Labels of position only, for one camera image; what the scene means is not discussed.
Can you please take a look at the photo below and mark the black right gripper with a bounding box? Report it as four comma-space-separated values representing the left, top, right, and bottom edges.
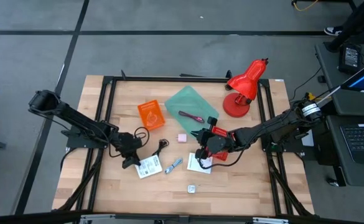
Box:
190, 116, 234, 160

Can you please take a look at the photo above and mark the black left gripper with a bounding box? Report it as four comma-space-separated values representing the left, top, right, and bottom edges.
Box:
118, 132, 144, 169

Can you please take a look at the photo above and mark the white box green print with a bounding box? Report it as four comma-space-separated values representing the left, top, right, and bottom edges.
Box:
134, 154, 163, 180

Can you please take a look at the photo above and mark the purple cable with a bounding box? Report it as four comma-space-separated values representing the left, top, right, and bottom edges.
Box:
178, 110, 205, 124

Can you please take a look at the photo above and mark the white card reader box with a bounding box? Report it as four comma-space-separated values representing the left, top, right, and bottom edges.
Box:
187, 152, 213, 174

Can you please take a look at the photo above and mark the black cable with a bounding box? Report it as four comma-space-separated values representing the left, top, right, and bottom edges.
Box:
152, 138, 170, 156

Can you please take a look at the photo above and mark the light blue cable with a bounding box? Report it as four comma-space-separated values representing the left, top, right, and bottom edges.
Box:
164, 158, 184, 175

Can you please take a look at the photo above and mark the teal translucent plastic bin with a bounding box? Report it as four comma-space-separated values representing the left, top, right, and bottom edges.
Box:
164, 85, 220, 136

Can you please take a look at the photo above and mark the red plastic basket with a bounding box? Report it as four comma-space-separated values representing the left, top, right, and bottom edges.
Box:
211, 126, 232, 162

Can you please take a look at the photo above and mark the orange plastic basket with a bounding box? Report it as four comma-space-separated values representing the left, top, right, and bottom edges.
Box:
137, 99, 166, 131

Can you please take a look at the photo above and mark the red desk lamp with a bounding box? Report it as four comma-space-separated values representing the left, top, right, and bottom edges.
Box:
222, 57, 269, 118

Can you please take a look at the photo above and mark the grey side desk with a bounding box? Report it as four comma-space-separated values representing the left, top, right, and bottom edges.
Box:
314, 42, 364, 187

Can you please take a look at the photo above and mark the black laptop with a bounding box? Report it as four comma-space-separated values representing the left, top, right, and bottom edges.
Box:
340, 123, 364, 166

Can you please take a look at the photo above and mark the person's shoe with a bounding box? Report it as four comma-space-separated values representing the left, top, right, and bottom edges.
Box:
324, 26, 341, 37

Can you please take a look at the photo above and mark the black power adapter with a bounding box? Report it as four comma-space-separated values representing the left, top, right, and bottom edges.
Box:
338, 43, 363, 75

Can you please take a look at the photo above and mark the person's leg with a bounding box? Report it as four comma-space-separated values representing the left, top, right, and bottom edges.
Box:
324, 0, 364, 52

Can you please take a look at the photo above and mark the black aluminium table frame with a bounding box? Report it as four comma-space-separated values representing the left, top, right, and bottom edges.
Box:
52, 70, 315, 224

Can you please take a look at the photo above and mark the yellow floor cable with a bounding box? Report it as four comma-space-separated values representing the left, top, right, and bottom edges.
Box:
293, 0, 319, 12

